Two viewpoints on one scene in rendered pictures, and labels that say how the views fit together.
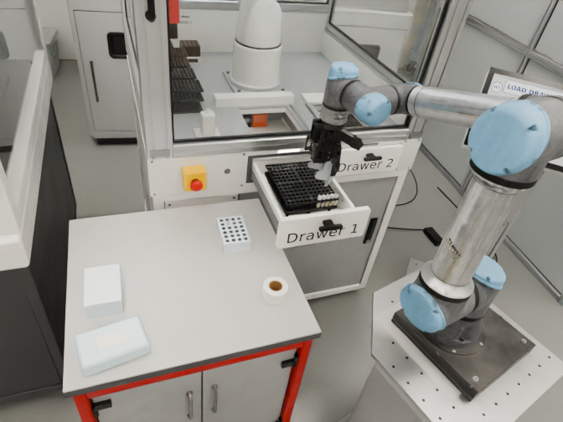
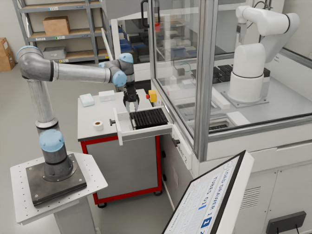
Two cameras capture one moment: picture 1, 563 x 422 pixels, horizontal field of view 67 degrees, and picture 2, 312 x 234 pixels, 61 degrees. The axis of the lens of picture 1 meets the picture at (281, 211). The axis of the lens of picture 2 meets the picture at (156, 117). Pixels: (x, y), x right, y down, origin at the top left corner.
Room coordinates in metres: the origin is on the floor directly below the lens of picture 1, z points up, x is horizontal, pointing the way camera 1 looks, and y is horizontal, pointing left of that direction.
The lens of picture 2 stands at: (1.52, -1.47, 1.79)
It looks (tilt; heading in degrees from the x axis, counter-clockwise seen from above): 31 degrees down; 102
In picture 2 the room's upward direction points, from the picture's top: 3 degrees counter-clockwise
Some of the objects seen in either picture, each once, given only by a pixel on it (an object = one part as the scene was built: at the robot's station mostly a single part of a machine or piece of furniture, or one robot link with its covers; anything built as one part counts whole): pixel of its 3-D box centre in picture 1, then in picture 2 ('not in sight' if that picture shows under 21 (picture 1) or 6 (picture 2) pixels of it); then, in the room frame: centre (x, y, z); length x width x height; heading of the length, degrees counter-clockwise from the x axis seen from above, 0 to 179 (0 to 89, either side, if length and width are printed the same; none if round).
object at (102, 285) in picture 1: (103, 290); (107, 95); (0.69, 0.43, 0.79); 0.13 x 0.09 x 0.05; 24
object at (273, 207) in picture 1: (298, 188); (149, 121); (1.17, -0.04, 0.86); 0.40 x 0.26 x 0.06; 25
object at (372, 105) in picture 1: (370, 103); (110, 68); (1.00, -0.18, 1.27); 0.11 x 0.11 x 0.08; 37
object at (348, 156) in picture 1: (365, 160); (181, 145); (1.40, -0.28, 0.87); 0.29 x 0.02 x 0.11; 115
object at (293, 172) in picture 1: (299, 188); (148, 120); (1.16, -0.05, 0.87); 0.22 x 0.18 x 0.06; 25
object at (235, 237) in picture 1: (233, 234); not in sight; (0.99, 0.14, 0.78); 0.12 x 0.08 x 0.04; 23
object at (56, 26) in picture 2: not in sight; (57, 26); (-1.30, 3.21, 0.72); 0.41 x 0.32 x 0.28; 20
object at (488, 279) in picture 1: (472, 282); (53, 145); (0.75, -0.49, 0.96); 0.13 x 0.12 x 0.14; 127
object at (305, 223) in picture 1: (323, 227); (117, 125); (0.98, -0.13, 0.87); 0.29 x 0.02 x 0.11; 115
